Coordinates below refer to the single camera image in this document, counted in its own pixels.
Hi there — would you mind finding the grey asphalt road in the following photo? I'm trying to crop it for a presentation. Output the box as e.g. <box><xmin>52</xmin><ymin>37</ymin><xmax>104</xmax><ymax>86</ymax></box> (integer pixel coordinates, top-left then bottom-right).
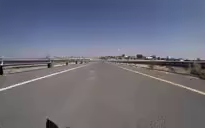
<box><xmin>0</xmin><ymin>61</ymin><xmax>205</xmax><ymax>128</ymax></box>

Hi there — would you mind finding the distant row of buildings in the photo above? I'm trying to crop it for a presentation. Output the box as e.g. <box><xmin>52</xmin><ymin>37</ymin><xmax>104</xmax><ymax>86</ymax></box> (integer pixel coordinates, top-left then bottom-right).
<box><xmin>99</xmin><ymin>53</ymin><xmax>202</xmax><ymax>62</ymax></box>

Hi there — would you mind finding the painted road edge line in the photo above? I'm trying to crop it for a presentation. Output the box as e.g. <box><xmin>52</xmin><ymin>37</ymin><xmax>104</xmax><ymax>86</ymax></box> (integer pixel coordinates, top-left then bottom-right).
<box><xmin>113</xmin><ymin>63</ymin><xmax>205</xmax><ymax>100</ymax></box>

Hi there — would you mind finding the white painted line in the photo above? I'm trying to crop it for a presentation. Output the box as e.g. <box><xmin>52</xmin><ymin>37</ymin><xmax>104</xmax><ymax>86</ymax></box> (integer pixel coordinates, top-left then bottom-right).
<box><xmin>0</xmin><ymin>63</ymin><xmax>91</xmax><ymax>96</ymax></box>

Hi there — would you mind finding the robot's own part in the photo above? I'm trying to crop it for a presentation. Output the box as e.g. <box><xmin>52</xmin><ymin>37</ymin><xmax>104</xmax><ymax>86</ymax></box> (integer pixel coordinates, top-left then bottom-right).
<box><xmin>45</xmin><ymin>117</ymin><xmax>60</xmax><ymax>128</ymax></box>

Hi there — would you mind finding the dry bush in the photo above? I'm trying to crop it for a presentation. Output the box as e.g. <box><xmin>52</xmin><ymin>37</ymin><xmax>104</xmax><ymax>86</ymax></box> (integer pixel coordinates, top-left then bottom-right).
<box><xmin>189</xmin><ymin>63</ymin><xmax>205</xmax><ymax>80</ymax></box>

